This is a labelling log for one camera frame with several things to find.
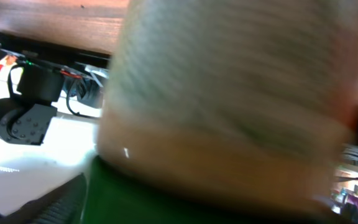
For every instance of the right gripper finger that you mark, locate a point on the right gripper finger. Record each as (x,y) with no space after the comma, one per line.
(63,205)

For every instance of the green cap white jar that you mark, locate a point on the green cap white jar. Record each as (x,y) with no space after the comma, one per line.
(244,105)

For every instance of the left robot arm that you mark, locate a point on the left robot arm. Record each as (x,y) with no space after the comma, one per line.
(25,116)

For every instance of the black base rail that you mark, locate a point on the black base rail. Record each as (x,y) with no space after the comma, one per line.
(80,62)

